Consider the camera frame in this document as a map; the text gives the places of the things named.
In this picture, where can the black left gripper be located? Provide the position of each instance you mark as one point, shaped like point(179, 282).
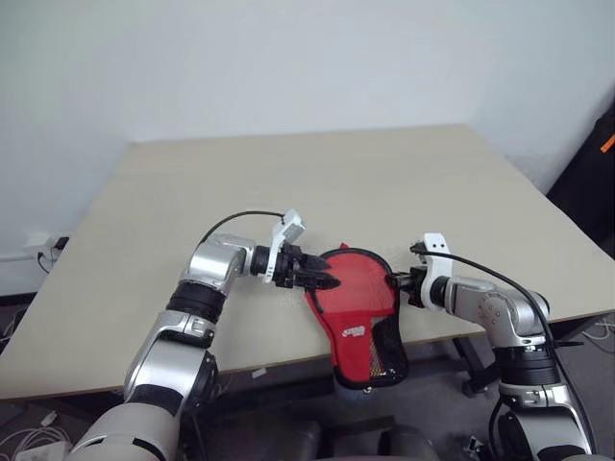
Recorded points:
point(290, 266)

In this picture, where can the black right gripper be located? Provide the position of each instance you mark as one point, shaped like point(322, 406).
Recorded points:
point(413, 285)

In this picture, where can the red mesh bag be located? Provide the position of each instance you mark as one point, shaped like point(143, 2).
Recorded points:
point(355, 336)

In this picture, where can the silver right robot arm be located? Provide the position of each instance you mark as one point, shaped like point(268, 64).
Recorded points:
point(509, 312)

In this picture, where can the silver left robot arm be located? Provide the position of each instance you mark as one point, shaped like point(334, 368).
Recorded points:
point(163, 355)

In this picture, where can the white tape label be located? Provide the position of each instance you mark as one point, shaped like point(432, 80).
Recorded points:
point(258, 373)

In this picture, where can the dark grey rounded shape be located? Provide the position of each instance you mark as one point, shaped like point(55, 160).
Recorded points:
point(406, 444)

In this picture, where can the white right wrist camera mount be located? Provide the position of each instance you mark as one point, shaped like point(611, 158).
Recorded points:
point(435, 254)

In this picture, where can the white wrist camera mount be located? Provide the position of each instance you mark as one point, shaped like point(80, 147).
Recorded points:
point(435, 254)
point(288, 228)

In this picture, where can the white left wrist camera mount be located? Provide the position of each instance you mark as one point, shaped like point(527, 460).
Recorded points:
point(288, 228)

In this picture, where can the black object by wall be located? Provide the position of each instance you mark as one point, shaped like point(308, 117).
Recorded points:
point(588, 182)

